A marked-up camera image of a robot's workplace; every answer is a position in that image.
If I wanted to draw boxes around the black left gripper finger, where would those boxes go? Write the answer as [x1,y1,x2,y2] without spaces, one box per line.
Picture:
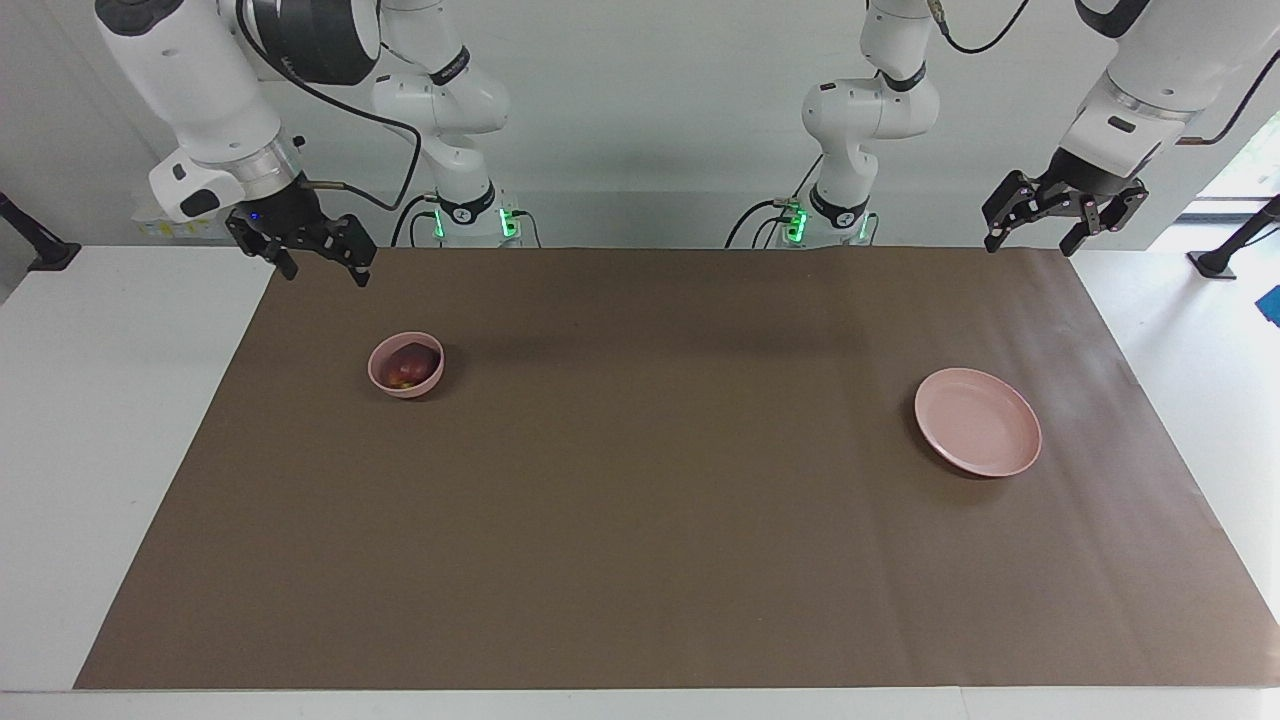
[1059,178,1150,258]
[982,169,1047,255]

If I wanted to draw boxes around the black base cables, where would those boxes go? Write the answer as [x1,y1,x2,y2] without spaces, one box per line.
[390,195,543,249]
[725,150,827,249]

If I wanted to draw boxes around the black right base cables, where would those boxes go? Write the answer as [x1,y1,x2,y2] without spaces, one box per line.
[390,195,543,249]

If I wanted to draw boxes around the black left base cables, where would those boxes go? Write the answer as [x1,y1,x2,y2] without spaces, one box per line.
[725,150,827,249]

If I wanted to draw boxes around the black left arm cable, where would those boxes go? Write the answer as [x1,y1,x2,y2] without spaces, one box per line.
[932,0,1033,56]

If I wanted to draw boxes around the black camera stand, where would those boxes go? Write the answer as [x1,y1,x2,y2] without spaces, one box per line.
[0,192,83,273]
[1187,195,1280,280]

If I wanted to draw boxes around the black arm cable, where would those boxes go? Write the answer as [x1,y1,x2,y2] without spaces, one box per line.
[235,0,424,213]
[932,0,1033,56]

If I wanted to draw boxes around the dark red apple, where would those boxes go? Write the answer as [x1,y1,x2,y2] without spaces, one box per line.
[385,345,438,391]

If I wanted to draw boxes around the pink plate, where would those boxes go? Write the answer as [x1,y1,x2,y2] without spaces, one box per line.
[914,368,1043,478]

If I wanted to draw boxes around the pink bowl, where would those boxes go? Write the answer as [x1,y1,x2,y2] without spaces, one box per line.
[367,331,445,399]

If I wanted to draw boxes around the brown table mat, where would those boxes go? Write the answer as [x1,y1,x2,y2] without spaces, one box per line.
[75,246,1280,691]

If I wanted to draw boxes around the white wall socket boxes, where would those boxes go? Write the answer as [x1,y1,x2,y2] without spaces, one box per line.
[132,205,233,241]

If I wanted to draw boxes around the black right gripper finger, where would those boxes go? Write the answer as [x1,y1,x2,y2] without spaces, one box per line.
[225,205,300,282]
[318,212,379,289]

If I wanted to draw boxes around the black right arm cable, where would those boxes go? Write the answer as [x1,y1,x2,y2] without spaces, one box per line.
[235,0,424,213]

